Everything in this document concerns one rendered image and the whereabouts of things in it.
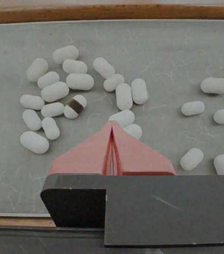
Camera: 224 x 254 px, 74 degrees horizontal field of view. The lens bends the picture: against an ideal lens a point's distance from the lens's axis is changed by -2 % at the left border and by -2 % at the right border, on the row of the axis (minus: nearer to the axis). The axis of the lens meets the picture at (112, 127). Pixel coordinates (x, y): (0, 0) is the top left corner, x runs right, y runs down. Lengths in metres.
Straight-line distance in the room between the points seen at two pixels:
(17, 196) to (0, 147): 0.07
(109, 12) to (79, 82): 0.14
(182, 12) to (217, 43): 0.08
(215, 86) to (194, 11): 0.14
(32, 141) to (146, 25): 0.25
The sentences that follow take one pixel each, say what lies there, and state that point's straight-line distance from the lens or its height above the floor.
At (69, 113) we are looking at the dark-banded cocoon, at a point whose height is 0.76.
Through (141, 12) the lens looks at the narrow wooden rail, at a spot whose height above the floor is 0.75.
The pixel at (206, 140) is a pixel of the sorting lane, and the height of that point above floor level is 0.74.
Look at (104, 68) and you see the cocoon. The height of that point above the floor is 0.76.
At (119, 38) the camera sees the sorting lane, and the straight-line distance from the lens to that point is 0.29.
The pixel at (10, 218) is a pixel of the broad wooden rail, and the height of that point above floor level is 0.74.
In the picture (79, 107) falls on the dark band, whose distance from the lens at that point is 0.20.
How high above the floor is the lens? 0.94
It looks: 75 degrees down
